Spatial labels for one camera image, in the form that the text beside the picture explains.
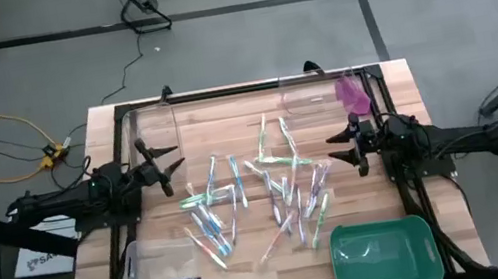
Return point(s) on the black diagonal beam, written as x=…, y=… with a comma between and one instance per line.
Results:
x=22, y=235

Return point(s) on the black clamp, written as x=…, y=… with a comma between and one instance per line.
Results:
x=165, y=92
x=313, y=67

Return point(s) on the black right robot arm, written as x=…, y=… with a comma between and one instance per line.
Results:
x=456, y=135

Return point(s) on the blue toothbrush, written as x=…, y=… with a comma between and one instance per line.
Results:
x=237, y=180
x=203, y=228
x=210, y=180
x=190, y=190
x=216, y=231

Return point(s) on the pink mat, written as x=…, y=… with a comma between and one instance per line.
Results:
x=356, y=101

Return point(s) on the yellow power plug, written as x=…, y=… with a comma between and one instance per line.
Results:
x=51, y=155

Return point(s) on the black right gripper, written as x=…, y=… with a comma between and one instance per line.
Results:
x=366, y=137

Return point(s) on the purple toothbrush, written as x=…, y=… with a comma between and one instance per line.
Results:
x=300, y=219
x=234, y=218
x=284, y=194
x=321, y=183
x=312, y=192
x=272, y=199

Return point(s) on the white printed box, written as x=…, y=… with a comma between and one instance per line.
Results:
x=47, y=264

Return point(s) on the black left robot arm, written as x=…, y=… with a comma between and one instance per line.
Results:
x=66, y=200

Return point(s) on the orange toothbrush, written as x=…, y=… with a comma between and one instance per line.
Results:
x=205, y=248
x=292, y=180
x=276, y=240

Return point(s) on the green plastic bin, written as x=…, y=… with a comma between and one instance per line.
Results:
x=385, y=258

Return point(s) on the clear plastic bin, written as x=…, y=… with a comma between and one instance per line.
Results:
x=158, y=263
x=150, y=125
x=308, y=99

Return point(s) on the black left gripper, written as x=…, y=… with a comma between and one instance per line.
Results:
x=151, y=173

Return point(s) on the green toothbrush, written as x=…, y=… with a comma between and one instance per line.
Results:
x=257, y=171
x=283, y=160
x=196, y=203
x=262, y=137
x=286, y=136
x=198, y=197
x=321, y=220

